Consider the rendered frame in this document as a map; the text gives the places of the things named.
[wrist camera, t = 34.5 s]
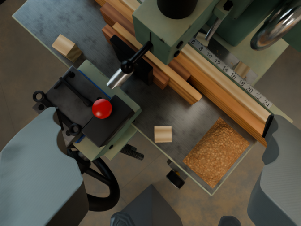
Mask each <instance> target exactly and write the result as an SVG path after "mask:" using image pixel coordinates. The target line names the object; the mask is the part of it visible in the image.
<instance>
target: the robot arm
mask: <svg viewBox="0 0 301 226"><path fill-rule="evenodd" d="M62 131H64V127H63V123H62V120H61V116H60V112H59V108H58V107H49V108H47V109H46V110H44V111H43V112H42V113H41V114H39V115H38V116H37V117H36V118H35V119H34V120H32V121H31V122H30V123H29V124H27V125H26V126H25V127H24V128H23V129H21V130H20V131H19V132H18V133H17V134H16V135H15V136H14V137H13V138H12V139H11V140H10V141H9V142H8V143H7V145H6V146H5V147H4V148H3V150H2V151H1V152H0V226H78V225H79V224H80V222H81V221H82V220H83V218H84V217H85V216H86V214H87V212H88V210H89V202H88V198H87V194H86V189H85V185H84V181H83V177H82V174H81V172H80V169H79V167H78V164H77V161H76V160H75V159H74V158H71V157H69V156H67V148H66V145H65V140H64V137H63V133H62ZM262 137H263V138H265V141H266V143H267V147H266V149H265V152H264V154H263V156H262V161H263V163H264V164H265V166H264V167H263V169H262V171H261V173H260V175H259V178H258V179H257V181H256V183H255V186H254V188H253V190H252V192H251V195H250V199H249V203H248V207H247V214H248V216H249V218H250V219H251V221H252V222H253V223H254V224H255V226H301V130H300V129H298V128H297V127H296V126H295V125H293V124H292V123H291V122H290V121H288V120H287V119H286V118H284V117H283V116H281V115H278V114H275V115H274V114H271V115H269V116H268V118H267V121H266V124H265V127H264V131H263V135H262ZM110 226H135V224H134V222H133V220H132V218H131V217H130V215H129V214H128V213H125V212H116V213H114V214H113V215H112V216H111V220H110ZM218 226H241V223H240V221H239V220H238V219H237V218H236V217H234V216H222V217H221V219H220V221H219V224H218Z"/></svg>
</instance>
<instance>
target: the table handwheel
mask: <svg viewBox="0 0 301 226"><path fill-rule="evenodd" d="M76 149H77V148H76ZM67 156H69V157H71V158H74V159H75V160H76V161H77V164H78V167H79V169H80V172H81V174H82V175H83V174H84V173H86V174H88V175H90V176H92V177H94V178H96V179H98V180H99V181H101V182H103V183H105V184H106V185H108V186H109V190H110V194H109V196H108V197H96V196H92V195H90V194H87V198H88V202H89V211H94V212H103V211H107V210H110V209H112V208H113V207H114V206H115V205H116V204H117V203H118V201H119V198H120V188H119V185H118V182H117V180H116V178H115V176H114V174H113V173H112V171H111V170H110V169H109V167H108V166H107V165H106V163H105V162H104V161H103V160H102V159H101V158H100V157H99V158H97V159H95V160H93V161H92V162H93V163H94V165H95V166H96V167H97V168H98V169H99V170H100V172H101V173H102V175H101V174H99V173H98V172H96V171H95V170H93V169H92V168H90V166H91V162H90V160H89V159H88V158H87V157H86V156H85V155H84V154H83V153H81V152H80V151H79V150H78V149H77V150H76V151H72V150H71V149H67Z"/></svg>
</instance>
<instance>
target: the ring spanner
mask: <svg viewBox="0 0 301 226"><path fill-rule="evenodd" d="M39 93H40V94H41V95H42V97H41V99H39V100H38V99H37V98H36V95H37V94H39ZM33 100H34V101H35V102H38V103H40V102H41V103H42V104H43V105H44V106H46V107H47V108H49V107H54V106H53V105H52V104H51V103H50V102H49V101H48V100H47V99H46V98H45V93H44V92H43V91H40V90H38V91H35V92H34V93H33ZM60 116H61V120H62V122H63V123H64V124H65V125H66V126H67V127H68V128H69V133H70V134H71V135H72V136H77V135H79V134H80V133H81V127H80V125H79V124H76V123H74V124H73V123H72V122H71V121H70V120H69V119H67V118H66V117H65V116H64V115H63V114H62V113H61V112H60ZM75 126H76V127H77V128H78V131H77V132H76V133H73V132H72V128H73V127H75Z"/></svg>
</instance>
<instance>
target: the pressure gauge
mask: <svg viewBox="0 0 301 226"><path fill-rule="evenodd" d="M166 178H167V179H168V180H169V182H170V183H171V184H172V185H173V186H175V187H176V188H177V189H179V190H180V188H181V187H182V186H183V185H184V184H185V182H184V180H183V179H182V178H181V177H180V174H179V172H178V171H173V170H171V171H170V172H169V173H168V174H167V175H166Z"/></svg>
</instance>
